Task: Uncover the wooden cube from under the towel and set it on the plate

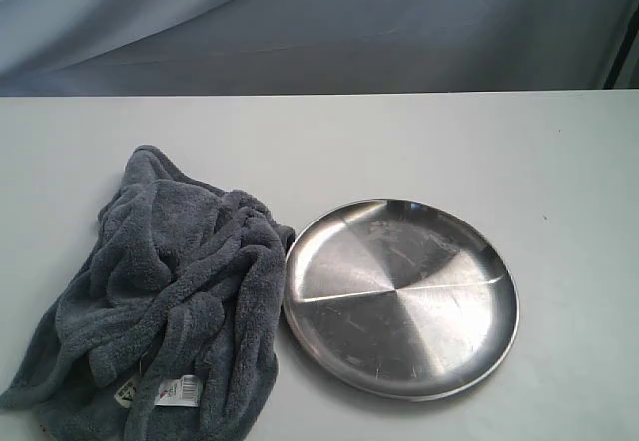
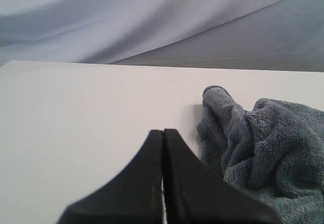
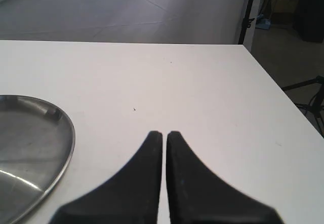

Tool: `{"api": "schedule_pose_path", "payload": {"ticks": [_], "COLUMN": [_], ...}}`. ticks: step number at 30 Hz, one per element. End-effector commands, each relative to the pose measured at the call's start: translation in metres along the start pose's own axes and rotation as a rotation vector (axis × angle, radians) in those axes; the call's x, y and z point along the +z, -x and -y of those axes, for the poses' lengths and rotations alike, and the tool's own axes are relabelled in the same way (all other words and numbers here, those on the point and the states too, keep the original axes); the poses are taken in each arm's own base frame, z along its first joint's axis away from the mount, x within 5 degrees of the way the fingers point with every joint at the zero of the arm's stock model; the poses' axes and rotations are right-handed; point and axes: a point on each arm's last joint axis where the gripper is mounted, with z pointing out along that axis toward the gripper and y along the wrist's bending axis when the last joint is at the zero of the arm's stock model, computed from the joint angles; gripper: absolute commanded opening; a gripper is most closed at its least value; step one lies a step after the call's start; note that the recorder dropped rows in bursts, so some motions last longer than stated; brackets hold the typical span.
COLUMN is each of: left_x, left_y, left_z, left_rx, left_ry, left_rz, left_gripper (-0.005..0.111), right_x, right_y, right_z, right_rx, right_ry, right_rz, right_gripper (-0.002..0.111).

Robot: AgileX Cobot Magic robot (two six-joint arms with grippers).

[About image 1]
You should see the grey fluffy towel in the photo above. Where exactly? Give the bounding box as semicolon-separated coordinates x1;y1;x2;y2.
1;146;295;440

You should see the round stainless steel plate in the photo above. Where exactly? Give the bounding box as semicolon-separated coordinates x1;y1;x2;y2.
283;199;520;402

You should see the blue-grey backdrop cloth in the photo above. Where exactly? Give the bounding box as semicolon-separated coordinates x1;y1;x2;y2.
1;0;638;96

